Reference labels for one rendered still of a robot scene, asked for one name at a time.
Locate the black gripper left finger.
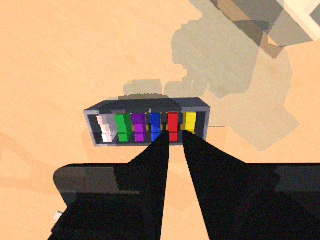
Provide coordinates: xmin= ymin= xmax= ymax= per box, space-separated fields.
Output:
xmin=53 ymin=130 xmax=169 ymax=240

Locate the grey square tray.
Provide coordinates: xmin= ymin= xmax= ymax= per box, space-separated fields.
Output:
xmin=231 ymin=0 xmax=320 ymax=48

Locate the yellow fuse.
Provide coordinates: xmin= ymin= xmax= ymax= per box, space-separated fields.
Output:
xmin=183 ymin=111 xmax=196 ymax=134

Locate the dark grey fuse block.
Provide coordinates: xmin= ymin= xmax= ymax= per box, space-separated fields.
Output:
xmin=82 ymin=97 xmax=210 ymax=147

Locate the blue fuse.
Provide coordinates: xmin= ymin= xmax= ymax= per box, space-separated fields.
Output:
xmin=150 ymin=112 xmax=161 ymax=141

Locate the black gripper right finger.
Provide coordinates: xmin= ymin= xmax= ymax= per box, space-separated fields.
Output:
xmin=182 ymin=130 xmax=320 ymax=240

